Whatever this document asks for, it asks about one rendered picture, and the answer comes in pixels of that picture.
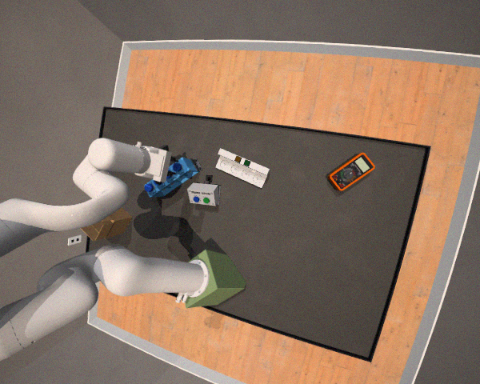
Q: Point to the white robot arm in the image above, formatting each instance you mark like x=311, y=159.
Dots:
x=67, y=290

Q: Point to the orange digital multimeter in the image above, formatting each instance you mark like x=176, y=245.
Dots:
x=347, y=174

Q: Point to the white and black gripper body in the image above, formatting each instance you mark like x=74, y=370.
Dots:
x=152, y=150

